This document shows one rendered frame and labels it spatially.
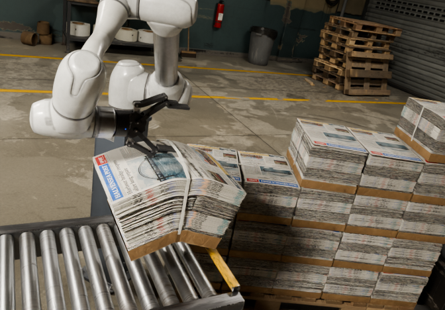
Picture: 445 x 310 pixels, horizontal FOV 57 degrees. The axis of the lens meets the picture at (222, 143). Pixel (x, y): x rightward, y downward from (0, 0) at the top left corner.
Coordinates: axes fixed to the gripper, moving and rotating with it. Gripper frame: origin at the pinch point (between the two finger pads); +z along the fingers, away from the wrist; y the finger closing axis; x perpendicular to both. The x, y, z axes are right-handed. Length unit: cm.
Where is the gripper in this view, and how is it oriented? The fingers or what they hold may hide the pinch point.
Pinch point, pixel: (179, 127)
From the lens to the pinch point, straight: 125.9
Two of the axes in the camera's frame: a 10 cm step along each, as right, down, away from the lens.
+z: 8.7, 0.5, 4.8
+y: -2.5, 8.9, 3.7
